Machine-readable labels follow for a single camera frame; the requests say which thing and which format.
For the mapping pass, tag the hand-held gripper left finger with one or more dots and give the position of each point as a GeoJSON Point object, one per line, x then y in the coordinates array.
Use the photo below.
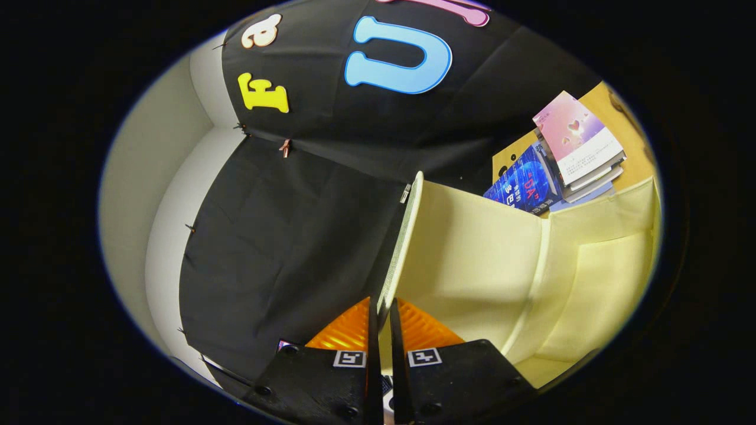
{"type": "Point", "coordinates": [372, 378]}

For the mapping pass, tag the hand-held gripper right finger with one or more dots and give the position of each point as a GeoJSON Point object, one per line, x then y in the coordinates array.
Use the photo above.
{"type": "Point", "coordinates": [397, 366]}

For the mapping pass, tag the green fabric storage box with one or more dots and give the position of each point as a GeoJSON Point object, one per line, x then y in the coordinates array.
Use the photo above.
{"type": "Point", "coordinates": [472, 254]}

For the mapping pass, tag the silver clip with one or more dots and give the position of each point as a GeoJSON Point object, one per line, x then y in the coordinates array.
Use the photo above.
{"type": "Point", "coordinates": [405, 193]}

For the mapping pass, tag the copper clip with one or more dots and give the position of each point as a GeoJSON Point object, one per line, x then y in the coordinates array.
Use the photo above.
{"type": "Point", "coordinates": [286, 147]}

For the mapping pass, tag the white book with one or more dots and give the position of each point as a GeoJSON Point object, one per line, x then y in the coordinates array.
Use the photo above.
{"type": "Point", "coordinates": [596, 180]}

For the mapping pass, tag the pink book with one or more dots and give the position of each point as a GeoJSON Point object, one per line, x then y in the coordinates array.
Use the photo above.
{"type": "Point", "coordinates": [576, 133]}

